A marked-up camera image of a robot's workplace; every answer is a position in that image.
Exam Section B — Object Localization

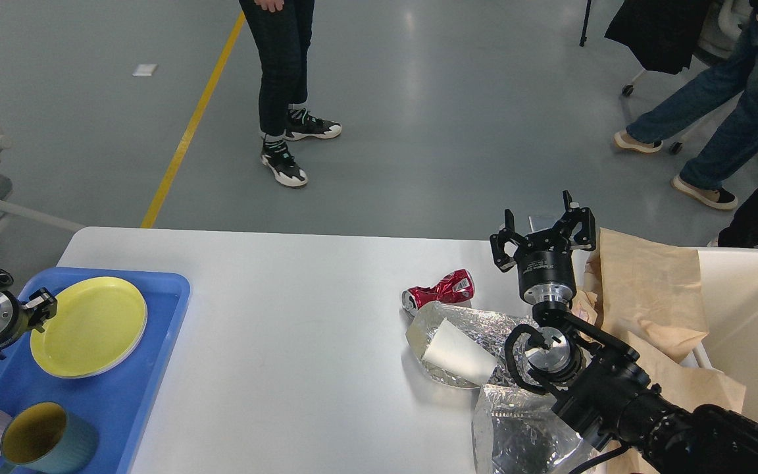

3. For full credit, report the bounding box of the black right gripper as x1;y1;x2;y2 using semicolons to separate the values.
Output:
488;191;596;304

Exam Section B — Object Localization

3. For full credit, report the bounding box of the yellow plastic plate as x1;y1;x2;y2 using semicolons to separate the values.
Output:
30;276;148;380

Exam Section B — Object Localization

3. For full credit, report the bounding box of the brown paper bag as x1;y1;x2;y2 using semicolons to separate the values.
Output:
583;228;746;412

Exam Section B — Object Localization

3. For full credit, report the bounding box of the dark teal mug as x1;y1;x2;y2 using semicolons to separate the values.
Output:
0;402;99;473

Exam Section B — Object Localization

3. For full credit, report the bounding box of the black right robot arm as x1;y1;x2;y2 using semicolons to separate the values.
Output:
490;191;758;473

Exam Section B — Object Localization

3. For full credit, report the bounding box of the pale green plate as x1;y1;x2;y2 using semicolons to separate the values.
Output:
30;311;148;380

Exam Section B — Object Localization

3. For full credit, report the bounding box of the crushed red soda can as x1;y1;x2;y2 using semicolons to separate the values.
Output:
401;269;475;315

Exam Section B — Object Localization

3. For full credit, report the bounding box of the crumpled silver foil bag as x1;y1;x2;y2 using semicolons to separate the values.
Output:
405;301;538;389

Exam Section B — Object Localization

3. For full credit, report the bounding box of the blue plastic tray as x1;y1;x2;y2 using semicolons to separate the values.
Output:
0;267;191;473

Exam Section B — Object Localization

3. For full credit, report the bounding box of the white paper cup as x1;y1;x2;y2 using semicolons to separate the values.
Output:
423;320;497;385

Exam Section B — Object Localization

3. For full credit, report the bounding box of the silver foil bag front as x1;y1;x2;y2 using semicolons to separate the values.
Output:
472;384;596;473

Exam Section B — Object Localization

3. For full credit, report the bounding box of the white plastic bin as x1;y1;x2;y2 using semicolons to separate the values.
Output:
697;247;758;423

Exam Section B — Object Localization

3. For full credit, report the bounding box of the black jacket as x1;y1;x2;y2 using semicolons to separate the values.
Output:
605;1;711;74

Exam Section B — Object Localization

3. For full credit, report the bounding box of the person in blue jeans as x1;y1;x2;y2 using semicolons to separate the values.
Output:
614;1;758;211

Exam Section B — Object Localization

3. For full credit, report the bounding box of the white office chair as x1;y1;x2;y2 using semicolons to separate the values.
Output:
621;0;758;155

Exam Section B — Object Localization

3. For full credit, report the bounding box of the person in dark jeans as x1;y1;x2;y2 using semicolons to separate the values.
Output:
240;1;342;188

